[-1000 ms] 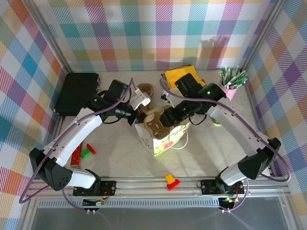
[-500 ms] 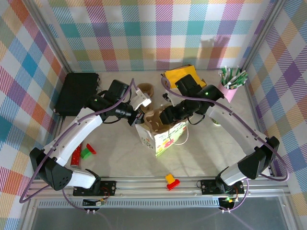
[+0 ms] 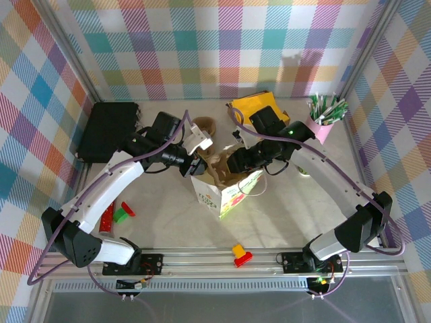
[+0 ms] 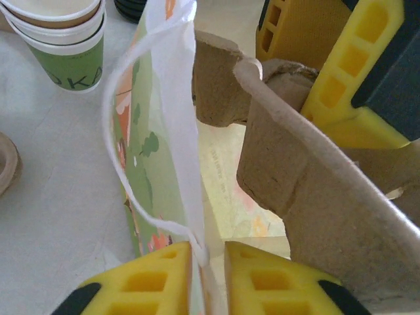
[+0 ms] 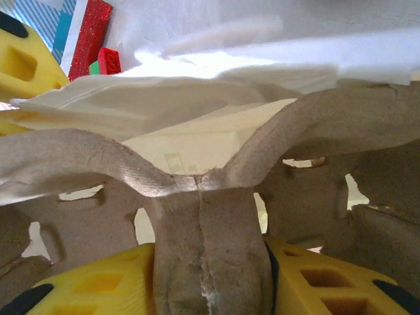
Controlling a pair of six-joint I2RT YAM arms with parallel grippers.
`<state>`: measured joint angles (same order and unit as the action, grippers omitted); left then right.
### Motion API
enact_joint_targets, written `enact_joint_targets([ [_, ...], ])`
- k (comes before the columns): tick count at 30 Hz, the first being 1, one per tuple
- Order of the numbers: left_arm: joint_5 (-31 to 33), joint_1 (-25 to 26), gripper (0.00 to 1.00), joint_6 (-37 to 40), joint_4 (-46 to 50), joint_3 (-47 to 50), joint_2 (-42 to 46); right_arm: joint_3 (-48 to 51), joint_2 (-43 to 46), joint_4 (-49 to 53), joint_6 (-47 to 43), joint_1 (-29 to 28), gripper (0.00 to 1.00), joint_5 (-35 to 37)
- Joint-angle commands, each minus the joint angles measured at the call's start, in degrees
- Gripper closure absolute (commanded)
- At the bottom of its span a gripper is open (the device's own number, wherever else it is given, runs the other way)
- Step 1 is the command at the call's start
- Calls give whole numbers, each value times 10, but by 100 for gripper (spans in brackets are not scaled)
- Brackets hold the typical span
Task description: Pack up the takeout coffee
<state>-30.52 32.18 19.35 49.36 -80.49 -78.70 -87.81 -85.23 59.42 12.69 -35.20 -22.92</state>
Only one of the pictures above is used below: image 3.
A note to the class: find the green paper cup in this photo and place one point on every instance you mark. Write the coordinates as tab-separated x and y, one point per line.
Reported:
304	171

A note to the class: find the white printed paper bag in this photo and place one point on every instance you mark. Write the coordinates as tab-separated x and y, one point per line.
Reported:
235	198

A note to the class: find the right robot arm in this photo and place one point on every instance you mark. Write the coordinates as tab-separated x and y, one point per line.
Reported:
323	175

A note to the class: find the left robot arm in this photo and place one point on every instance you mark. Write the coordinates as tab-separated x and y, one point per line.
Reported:
111	188

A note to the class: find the brown pulp cup carrier stack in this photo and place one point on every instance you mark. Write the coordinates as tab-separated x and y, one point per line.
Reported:
203	122

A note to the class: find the yellow paper napkin stack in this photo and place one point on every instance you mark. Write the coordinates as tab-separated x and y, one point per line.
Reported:
242	104

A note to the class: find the black carrying case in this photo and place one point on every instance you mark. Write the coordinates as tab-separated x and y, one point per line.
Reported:
104	131

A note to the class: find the pink cylindrical holder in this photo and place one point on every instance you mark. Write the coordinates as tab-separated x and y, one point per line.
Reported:
325	131

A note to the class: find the bundle of green white straws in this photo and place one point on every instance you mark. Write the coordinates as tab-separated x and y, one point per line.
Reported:
328	109

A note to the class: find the red semicircle toy block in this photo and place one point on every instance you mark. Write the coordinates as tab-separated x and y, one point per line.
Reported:
129	208

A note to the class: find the yellow toy block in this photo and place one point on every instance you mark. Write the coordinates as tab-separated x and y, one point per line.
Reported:
239	250

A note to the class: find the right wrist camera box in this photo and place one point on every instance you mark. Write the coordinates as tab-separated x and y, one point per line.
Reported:
244	139

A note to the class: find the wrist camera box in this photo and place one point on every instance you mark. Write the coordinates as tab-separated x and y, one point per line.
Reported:
244	139
198	141

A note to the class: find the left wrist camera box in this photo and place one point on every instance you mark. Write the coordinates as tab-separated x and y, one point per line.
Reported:
198	141

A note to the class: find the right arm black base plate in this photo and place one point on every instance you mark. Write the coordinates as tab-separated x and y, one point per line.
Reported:
293	262

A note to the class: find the aluminium frame post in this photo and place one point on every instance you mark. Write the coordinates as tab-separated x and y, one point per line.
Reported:
70	50
367	47

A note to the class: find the aluminium frame rail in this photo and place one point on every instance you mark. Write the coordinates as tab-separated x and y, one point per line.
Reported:
208	266

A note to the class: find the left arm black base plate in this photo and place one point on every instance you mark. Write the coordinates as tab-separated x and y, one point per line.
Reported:
151	264

